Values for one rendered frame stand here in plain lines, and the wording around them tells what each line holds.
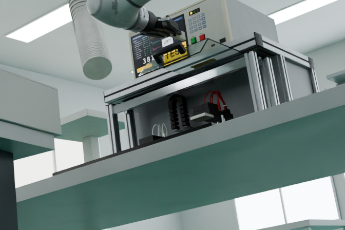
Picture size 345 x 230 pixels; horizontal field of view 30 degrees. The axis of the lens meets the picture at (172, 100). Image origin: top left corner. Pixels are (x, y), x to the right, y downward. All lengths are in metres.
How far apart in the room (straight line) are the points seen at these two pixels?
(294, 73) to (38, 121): 1.10
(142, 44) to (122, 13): 0.53
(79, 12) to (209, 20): 1.62
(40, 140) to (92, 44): 2.06
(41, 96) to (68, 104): 7.09
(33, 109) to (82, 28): 2.18
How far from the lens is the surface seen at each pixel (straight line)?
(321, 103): 1.57
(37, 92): 1.58
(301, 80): 2.38
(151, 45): 2.41
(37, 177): 8.00
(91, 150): 3.31
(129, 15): 1.94
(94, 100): 9.08
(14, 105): 1.50
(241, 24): 2.33
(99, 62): 3.51
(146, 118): 2.53
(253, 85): 2.08
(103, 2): 1.90
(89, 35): 3.64
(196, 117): 2.10
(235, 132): 1.67
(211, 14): 2.28
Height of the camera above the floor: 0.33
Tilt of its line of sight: 17 degrees up
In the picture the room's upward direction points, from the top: 8 degrees counter-clockwise
